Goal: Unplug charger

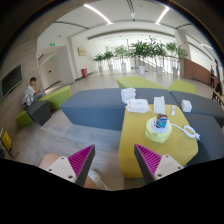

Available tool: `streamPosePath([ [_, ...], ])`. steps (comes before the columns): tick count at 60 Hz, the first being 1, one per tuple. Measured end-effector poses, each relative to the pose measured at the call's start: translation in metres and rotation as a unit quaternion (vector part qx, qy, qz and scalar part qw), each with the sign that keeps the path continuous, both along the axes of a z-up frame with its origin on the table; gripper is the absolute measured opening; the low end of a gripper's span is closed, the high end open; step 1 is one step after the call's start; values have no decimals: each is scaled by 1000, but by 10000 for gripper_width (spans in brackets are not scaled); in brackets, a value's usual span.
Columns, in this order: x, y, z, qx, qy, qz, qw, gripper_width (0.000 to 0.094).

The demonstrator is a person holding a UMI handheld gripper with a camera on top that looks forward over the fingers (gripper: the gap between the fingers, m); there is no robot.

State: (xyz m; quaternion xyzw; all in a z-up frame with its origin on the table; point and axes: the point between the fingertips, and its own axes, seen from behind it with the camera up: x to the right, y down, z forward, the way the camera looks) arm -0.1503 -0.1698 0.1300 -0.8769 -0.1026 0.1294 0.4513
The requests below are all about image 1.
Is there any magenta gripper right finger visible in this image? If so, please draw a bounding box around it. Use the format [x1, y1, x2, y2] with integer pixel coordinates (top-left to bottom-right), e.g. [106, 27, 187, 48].
[134, 144, 183, 184]

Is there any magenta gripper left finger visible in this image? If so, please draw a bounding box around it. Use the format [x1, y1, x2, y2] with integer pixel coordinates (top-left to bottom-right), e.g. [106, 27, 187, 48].
[47, 144, 95, 187]

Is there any blue patterned charger plug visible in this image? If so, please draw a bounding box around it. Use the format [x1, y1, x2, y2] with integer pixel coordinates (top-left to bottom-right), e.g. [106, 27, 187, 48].
[156, 114, 168, 128]

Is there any round yellow power strip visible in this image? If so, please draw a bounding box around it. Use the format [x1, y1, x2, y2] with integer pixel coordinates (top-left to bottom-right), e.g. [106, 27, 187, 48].
[145, 117, 172, 143]

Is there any yellow low table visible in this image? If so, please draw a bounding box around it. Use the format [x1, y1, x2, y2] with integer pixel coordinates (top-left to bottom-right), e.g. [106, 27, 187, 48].
[117, 104, 200, 179]

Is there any small white bottle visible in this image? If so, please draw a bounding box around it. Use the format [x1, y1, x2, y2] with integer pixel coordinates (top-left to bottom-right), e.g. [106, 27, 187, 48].
[171, 106, 177, 116]

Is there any white folded cloth pile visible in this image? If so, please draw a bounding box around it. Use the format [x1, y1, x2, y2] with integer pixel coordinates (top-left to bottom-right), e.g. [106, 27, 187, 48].
[126, 99, 150, 113]

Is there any grey blue sofa bench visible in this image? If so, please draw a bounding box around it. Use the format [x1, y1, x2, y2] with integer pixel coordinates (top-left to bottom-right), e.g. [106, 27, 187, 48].
[60, 87, 180, 132]

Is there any white upright box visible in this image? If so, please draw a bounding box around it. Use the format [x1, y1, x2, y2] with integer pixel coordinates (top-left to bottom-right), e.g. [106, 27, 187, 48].
[154, 96, 165, 114]

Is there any dark grey ottoman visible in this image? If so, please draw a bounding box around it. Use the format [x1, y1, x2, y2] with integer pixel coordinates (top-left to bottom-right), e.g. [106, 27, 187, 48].
[26, 100, 51, 126]

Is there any small white cube box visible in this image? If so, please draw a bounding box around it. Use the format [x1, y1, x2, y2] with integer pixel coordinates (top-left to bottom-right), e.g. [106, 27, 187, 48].
[181, 100, 192, 112]

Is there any green bench left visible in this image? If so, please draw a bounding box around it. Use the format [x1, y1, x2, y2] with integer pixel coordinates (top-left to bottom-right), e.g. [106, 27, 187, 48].
[16, 86, 71, 127]

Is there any yellow chair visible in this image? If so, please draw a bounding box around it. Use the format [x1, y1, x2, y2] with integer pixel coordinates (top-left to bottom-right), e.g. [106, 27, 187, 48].
[0, 128, 18, 160]

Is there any grey sofa bench right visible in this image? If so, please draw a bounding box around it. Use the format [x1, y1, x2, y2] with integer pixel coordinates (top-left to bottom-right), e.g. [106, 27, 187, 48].
[171, 91, 224, 166]

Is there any white tissue pack stack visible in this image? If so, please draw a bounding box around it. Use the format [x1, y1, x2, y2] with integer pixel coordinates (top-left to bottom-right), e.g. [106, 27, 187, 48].
[121, 88, 136, 103]

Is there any seated person white shirt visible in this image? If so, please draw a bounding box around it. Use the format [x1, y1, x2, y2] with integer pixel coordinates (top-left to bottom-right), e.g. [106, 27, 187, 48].
[22, 77, 43, 106]

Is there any green sofa bench far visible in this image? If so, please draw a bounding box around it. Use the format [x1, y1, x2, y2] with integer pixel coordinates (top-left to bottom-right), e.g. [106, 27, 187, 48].
[116, 76, 196, 94]

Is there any red trash bin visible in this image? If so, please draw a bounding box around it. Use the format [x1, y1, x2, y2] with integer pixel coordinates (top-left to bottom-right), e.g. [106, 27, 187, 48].
[81, 69, 88, 78]

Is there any standing person in black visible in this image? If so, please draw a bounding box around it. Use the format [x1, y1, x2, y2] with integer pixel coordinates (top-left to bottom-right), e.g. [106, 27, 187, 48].
[210, 65, 215, 88]

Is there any potted plant left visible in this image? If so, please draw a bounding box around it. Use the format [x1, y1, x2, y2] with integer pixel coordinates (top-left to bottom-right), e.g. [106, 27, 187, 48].
[94, 51, 114, 73]

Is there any potted plant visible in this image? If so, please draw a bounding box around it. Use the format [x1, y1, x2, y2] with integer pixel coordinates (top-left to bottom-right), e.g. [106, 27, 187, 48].
[166, 42, 187, 77]
[115, 37, 166, 75]
[94, 51, 114, 73]

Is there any potted plant centre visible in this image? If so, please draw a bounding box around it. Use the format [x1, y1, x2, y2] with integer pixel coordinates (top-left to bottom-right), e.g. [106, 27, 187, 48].
[115, 37, 166, 75]

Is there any potted plant right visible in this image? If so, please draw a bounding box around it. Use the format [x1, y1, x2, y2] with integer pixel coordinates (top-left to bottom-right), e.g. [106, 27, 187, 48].
[166, 42, 187, 77]

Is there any white coiled cable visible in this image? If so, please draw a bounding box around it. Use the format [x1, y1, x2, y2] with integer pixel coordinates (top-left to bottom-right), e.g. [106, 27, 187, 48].
[170, 123, 202, 141]

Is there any wall mounted black television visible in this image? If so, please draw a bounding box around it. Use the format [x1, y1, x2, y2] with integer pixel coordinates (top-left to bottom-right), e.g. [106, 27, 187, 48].
[1, 65, 23, 98]

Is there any yellow wall poster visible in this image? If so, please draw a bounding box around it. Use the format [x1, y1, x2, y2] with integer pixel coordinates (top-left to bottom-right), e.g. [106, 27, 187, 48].
[78, 48, 86, 56]

